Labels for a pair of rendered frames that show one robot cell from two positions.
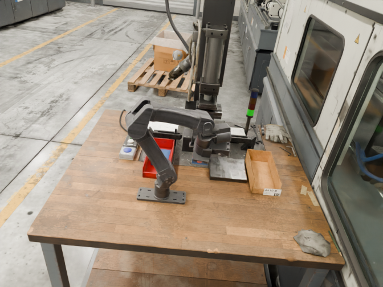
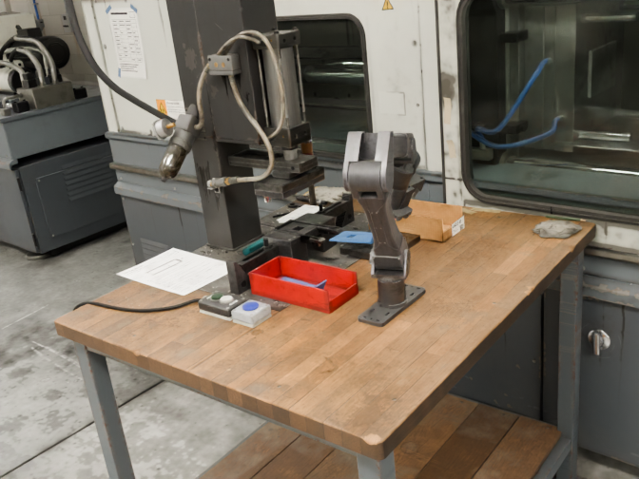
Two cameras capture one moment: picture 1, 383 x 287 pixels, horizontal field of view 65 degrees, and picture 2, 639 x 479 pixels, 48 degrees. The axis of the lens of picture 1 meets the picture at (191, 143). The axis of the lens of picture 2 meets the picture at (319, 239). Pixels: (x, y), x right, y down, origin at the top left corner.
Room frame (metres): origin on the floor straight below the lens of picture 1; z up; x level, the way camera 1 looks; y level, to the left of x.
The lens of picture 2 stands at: (0.06, 1.33, 1.68)
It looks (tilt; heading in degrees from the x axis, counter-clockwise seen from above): 21 degrees down; 311
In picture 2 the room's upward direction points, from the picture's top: 6 degrees counter-clockwise
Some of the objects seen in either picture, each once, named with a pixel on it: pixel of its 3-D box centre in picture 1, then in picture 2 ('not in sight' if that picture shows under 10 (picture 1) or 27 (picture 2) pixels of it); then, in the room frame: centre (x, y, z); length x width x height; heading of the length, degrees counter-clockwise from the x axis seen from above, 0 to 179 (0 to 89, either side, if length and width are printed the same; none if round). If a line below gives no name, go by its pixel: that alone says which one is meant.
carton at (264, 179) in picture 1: (262, 171); (415, 219); (1.14, -0.35, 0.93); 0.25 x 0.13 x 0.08; 1
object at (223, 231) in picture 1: (184, 228); (354, 410); (1.17, -0.02, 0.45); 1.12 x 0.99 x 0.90; 91
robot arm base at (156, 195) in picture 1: (162, 189); (391, 291); (0.93, 0.10, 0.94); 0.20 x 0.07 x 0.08; 91
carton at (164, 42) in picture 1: (172, 50); not in sight; (4.84, 0.46, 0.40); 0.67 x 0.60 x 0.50; 173
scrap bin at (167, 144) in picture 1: (159, 157); (302, 282); (1.16, 0.14, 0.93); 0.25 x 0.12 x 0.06; 1
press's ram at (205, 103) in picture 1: (205, 85); (265, 142); (1.40, -0.04, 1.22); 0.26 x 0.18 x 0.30; 1
